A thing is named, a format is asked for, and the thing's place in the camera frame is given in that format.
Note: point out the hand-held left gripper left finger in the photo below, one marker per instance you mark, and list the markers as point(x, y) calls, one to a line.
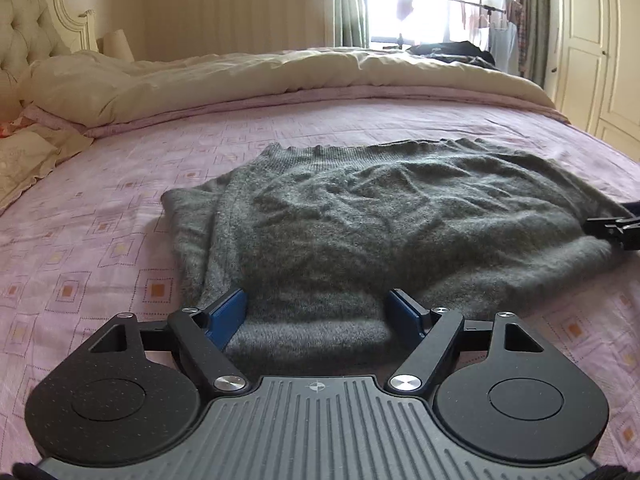
point(227, 316)

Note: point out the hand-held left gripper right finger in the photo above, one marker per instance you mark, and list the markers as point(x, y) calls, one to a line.
point(402, 316)

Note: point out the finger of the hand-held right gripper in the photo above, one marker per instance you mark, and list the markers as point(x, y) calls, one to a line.
point(612, 227)

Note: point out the grey argyle sweater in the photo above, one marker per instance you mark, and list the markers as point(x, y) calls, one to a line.
point(350, 220)

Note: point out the clothes drying rack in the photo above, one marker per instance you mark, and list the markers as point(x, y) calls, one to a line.
point(487, 25)

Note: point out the dark clothes pile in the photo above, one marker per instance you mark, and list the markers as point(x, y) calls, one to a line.
point(450, 52)

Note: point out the pink patterned bed sheet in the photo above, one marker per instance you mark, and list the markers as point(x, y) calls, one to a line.
point(100, 240)

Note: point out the cream wardrobe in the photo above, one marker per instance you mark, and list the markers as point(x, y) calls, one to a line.
point(595, 45)

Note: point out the pale hanging shirt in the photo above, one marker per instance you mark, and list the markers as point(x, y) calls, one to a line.
point(502, 47)

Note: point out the plaid hanging shirt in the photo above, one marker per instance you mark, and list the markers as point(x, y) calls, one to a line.
point(521, 30)

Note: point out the grey-green curtain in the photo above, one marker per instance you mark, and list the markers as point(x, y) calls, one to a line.
point(532, 25)
point(352, 5)

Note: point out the beige duvet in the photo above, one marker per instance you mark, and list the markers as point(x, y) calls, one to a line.
point(280, 80)

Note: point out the cream pillow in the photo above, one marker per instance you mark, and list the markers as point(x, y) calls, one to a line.
point(30, 160)

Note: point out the small orange item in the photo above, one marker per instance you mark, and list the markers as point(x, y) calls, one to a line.
point(12, 127)

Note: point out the beige table lamp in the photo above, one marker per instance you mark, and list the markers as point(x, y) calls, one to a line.
point(119, 45)

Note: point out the pink shade on stand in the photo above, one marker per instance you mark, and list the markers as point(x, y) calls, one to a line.
point(404, 7)

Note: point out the cream tufted headboard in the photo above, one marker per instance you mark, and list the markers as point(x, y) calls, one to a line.
point(35, 25)

